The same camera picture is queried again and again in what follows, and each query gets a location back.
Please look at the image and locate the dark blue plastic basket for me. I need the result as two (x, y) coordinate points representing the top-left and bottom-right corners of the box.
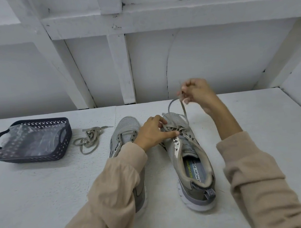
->
(0, 116), (75, 166)

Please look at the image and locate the person's left forearm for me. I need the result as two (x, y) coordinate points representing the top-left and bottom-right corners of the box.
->
(39, 140), (154, 228)

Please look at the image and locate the person's right hand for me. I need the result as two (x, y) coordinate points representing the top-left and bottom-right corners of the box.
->
(176, 76), (221, 117)

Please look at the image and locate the grey shoelace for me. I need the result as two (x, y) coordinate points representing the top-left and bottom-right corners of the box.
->
(71, 125), (116, 157)
(158, 88), (195, 144)

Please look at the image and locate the person's left hand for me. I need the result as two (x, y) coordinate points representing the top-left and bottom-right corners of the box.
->
(131, 113), (180, 154)

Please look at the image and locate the clear plastic bag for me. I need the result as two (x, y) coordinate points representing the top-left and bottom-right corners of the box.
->
(0, 119), (71, 160)

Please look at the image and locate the grey laced sneaker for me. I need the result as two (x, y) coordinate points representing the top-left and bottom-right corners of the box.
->
(159, 109), (219, 215)

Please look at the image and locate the loose grey shoelace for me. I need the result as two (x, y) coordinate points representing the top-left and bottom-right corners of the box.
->
(71, 125), (116, 157)

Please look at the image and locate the white wooden beam frame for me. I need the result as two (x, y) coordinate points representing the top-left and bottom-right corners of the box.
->
(0, 0), (301, 117)

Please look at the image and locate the grey unlaced sneaker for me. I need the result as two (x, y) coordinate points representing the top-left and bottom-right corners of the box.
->
(106, 115), (151, 216)

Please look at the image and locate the person's right forearm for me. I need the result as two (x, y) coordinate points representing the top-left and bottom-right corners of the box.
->
(204, 88), (301, 228)

